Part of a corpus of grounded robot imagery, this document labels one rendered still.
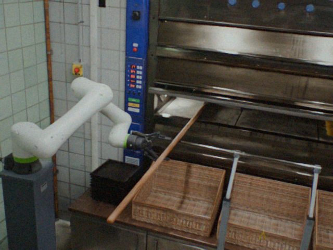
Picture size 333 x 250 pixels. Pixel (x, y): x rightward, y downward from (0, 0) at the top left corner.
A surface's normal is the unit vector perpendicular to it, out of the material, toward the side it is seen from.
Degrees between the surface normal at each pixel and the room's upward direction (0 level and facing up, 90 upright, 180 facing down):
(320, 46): 70
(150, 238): 91
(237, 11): 90
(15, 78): 90
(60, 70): 90
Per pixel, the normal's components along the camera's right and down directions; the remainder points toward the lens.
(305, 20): -0.32, 0.33
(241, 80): -0.28, -0.01
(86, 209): 0.06, -0.93
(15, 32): 0.95, 0.17
